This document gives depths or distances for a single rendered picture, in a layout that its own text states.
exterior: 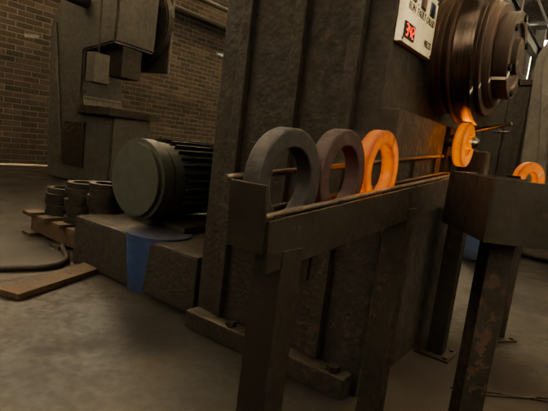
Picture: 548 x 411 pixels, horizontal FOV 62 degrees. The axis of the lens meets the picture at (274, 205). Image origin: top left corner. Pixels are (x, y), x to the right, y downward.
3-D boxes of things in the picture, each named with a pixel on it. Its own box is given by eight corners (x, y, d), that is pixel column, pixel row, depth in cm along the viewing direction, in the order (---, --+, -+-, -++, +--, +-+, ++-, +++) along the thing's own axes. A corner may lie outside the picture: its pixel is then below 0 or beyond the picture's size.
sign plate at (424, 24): (393, 40, 129) (404, -27, 127) (423, 59, 150) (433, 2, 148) (401, 40, 128) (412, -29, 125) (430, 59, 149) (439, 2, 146)
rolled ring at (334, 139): (369, 128, 97) (355, 126, 99) (324, 131, 83) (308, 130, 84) (361, 212, 101) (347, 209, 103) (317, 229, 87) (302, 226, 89)
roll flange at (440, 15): (464, 81, 194) (424, 147, 169) (460, -37, 165) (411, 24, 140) (489, 81, 188) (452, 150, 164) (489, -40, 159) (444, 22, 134)
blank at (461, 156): (453, 125, 157) (464, 125, 155) (468, 121, 168) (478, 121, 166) (449, 169, 161) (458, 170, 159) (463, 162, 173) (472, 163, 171)
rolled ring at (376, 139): (367, 137, 97) (353, 136, 99) (363, 219, 103) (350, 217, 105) (401, 125, 111) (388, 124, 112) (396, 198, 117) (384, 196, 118)
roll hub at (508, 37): (511, 72, 172) (490, 114, 157) (514, -3, 154) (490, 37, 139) (528, 72, 168) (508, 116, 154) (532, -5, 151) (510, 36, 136)
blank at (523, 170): (517, 205, 198) (523, 205, 194) (506, 174, 193) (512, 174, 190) (543, 185, 200) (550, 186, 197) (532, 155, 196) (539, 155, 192)
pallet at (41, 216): (92, 267, 232) (98, 181, 226) (21, 232, 282) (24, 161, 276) (249, 243, 327) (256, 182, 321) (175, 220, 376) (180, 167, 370)
